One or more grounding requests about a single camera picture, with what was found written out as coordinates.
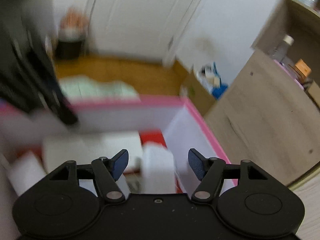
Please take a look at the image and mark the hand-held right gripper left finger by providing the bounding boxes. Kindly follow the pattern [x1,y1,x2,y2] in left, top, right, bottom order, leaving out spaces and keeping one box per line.
[49,149,129,204]

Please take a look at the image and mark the pink cardboard box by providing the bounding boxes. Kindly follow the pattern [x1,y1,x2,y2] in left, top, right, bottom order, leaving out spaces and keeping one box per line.
[0,96,238,195]

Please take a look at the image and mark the clear bottle white cap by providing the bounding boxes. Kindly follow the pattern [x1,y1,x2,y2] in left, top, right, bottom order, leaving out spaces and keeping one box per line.
[271,35,295,64]

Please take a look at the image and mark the large white charger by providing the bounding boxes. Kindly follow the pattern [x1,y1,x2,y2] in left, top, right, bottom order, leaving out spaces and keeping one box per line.
[141,142,175,194]

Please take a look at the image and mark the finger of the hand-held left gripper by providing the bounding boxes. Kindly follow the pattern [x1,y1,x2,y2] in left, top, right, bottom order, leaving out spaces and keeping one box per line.
[32,37,79,126]

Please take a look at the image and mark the light green t-shirt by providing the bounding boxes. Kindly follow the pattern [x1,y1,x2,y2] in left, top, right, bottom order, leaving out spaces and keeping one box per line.
[59,77,140,103]

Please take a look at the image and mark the square white charger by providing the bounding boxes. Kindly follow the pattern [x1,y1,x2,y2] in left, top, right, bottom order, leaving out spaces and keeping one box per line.
[7,151,49,197]

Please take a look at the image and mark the white remote control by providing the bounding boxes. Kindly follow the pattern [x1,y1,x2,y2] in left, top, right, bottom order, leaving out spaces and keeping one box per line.
[42,131,141,174]

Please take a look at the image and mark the small orange box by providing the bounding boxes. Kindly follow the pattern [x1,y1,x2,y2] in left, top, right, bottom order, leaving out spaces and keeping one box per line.
[292,59,312,80]

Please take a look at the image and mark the flat pink items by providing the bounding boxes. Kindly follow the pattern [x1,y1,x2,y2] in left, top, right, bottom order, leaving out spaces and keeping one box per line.
[274,59,304,84]

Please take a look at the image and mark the black trash bin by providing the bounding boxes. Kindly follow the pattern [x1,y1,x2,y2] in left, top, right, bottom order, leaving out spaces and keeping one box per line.
[55,36,84,60]

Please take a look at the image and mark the large brown cardboard box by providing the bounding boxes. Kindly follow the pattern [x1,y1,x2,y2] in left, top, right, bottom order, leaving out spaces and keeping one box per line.
[180,65,218,117]

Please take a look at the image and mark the wooden shelf cabinet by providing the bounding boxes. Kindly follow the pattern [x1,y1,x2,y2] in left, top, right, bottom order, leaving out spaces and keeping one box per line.
[204,0,320,187]

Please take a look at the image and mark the blue plastic bag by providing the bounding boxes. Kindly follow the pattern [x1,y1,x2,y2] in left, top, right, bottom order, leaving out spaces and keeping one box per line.
[211,82,229,100]

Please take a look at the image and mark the white door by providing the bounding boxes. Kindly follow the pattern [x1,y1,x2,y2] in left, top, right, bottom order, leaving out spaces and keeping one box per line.
[85,0,208,67]

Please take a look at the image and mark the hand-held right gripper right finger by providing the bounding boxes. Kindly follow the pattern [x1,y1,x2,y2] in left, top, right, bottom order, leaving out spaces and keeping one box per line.
[188,148,270,203]

